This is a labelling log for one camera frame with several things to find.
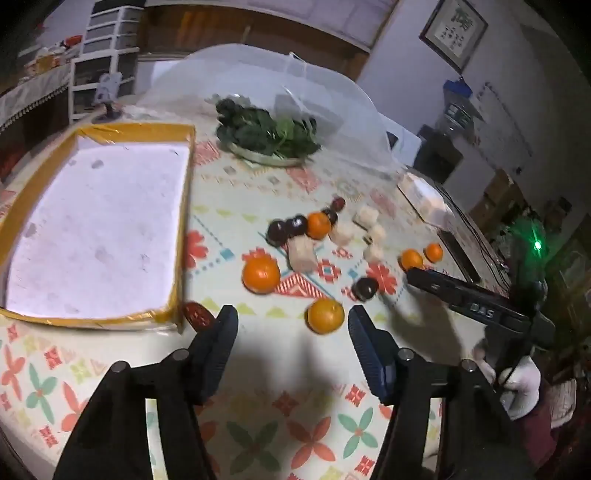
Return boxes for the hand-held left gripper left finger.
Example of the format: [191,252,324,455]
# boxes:
[53,305,240,480]

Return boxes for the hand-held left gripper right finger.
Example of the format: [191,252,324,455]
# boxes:
[347,305,539,480]

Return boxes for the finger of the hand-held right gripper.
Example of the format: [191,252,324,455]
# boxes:
[405,268,467,309]

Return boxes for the yellow-rimmed white tray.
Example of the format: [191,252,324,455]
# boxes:
[0,122,197,333]

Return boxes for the person's right forearm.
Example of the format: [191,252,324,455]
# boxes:
[512,401,560,472]

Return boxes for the person's right hand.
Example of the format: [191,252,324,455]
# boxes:
[475,344,541,421]

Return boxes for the flat black bar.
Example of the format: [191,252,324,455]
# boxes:
[438,227,483,283]

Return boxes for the white tissue pack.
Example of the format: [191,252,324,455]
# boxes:
[397,171,455,229]

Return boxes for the patterned tablecloth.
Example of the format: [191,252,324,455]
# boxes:
[0,104,513,480]

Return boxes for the cardboard boxes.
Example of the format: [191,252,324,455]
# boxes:
[468,168,522,222]

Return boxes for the black cabinet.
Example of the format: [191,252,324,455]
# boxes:
[413,124,465,183]

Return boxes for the white appliance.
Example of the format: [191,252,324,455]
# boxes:
[379,115,423,162]

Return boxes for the water jug with blue cap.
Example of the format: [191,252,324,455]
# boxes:
[436,78,474,139]

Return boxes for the pale green plate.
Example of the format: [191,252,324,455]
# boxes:
[228,138,310,167]

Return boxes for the dark leafy greens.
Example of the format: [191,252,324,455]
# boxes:
[215,95,321,160]

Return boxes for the white mesh food cover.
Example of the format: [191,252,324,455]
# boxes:
[139,44,400,178]

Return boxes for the small grey gadget on stand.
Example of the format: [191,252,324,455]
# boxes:
[95,74,123,123]

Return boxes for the cloth-covered side table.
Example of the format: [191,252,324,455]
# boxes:
[0,65,72,134]

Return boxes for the white plastic drawer unit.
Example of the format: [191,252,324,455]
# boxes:
[69,7,141,123]

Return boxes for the white wall chart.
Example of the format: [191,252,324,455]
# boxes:
[475,83,532,171]

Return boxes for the framed wall picture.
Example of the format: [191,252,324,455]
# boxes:
[419,0,489,75]

